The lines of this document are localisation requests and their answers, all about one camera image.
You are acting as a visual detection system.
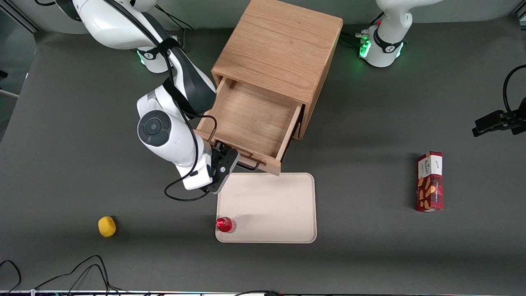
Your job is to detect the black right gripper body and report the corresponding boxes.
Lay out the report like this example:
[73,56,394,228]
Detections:
[205,145,240,194]

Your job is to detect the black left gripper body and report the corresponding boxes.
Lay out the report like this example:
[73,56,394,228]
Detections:
[510,98,526,136]

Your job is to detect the wooden drawer with wide front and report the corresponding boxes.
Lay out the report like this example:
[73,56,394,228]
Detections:
[194,77,304,176]

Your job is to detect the wooden two-drawer cabinet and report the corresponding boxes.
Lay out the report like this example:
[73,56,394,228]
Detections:
[211,0,344,141]

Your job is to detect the red cap bottle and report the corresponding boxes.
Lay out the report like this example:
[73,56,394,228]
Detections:
[216,217,237,234]

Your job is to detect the cream plastic tray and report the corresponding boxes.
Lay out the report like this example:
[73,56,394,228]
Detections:
[215,173,317,244]

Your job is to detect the red cookie box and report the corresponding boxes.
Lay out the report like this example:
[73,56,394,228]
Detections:
[415,151,444,213]

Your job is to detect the yellow lemon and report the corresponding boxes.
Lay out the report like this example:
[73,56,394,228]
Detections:
[98,216,117,238]

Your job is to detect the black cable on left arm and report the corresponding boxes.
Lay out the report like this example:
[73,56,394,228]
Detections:
[503,65,526,115]

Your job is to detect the black base cable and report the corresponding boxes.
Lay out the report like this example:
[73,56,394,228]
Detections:
[340,12,385,46]
[157,6,198,46]

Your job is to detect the black floor cable double arc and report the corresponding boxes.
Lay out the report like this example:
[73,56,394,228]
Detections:
[32,255,128,295]

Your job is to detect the black floor cable single loop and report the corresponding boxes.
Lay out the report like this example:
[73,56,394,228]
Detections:
[0,259,22,295]

